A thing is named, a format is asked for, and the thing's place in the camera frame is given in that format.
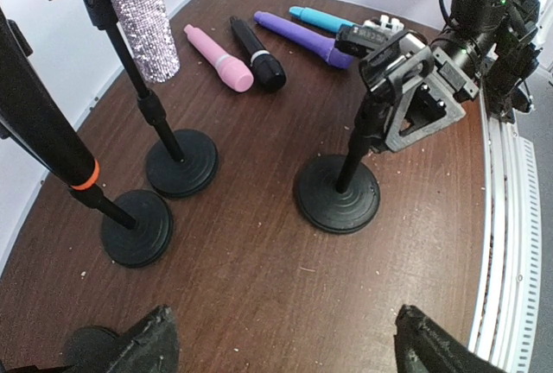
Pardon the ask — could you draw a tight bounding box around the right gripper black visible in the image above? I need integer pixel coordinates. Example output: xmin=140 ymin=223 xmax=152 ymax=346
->
xmin=359 ymin=29 xmax=479 ymax=152

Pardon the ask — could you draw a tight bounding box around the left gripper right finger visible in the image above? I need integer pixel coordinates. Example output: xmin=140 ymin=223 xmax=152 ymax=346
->
xmin=394 ymin=305 xmax=502 ymax=373

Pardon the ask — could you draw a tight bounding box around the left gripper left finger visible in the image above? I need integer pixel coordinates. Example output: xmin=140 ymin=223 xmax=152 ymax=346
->
xmin=13 ymin=304 xmax=180 ymax=372

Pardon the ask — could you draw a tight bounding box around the purple microphone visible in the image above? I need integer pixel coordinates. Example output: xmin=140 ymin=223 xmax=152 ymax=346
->
xmin=253 ymin=11 xmax=353 ymax=69

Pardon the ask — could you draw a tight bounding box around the light blue microphone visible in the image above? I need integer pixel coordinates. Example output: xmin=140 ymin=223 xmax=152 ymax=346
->
xmin=289 ymin=6 xmax=354 ymax=34

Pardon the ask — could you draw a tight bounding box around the black stand of blue mic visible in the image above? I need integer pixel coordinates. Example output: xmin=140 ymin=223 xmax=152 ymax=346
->
xmin=295 ymin=89 xmax=391 ymax=235

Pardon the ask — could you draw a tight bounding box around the black mic white ring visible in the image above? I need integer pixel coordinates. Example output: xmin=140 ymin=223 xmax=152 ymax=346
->
xmin=228 ymin=16 xmax=288 ymax=92

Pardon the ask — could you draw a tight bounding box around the pink microphone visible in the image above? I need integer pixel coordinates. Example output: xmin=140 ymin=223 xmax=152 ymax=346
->
xmin=183 ymin=24 xmax=254 ymax=92

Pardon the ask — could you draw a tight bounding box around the glitter mic silver head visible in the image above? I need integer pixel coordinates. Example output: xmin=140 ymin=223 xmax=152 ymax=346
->
xmin=111 ymin=0 xmax=181 ymax=83

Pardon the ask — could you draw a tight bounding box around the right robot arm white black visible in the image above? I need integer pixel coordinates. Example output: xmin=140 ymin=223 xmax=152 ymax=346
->
xmin=349 ymin=0 xmax=540 ymax=152

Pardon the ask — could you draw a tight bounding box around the black stand of glitter mic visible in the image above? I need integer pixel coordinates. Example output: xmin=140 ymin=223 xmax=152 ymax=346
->
xmin=83 ymin=0 xmax=219 ymax=199

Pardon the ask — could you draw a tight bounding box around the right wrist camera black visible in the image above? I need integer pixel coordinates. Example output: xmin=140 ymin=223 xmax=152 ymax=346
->
xmin=334 ymin=15 xmax=404 ymax=58

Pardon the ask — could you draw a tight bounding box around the front aluminium rail frame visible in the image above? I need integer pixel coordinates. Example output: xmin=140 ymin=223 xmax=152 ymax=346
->
xmin=467 ymin=98 xmax=543 ymax=372

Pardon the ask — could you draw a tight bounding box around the black mic orange ring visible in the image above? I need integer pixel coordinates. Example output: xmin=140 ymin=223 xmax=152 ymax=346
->
xmin=0 ymin=8 xmax=101 ymax=193

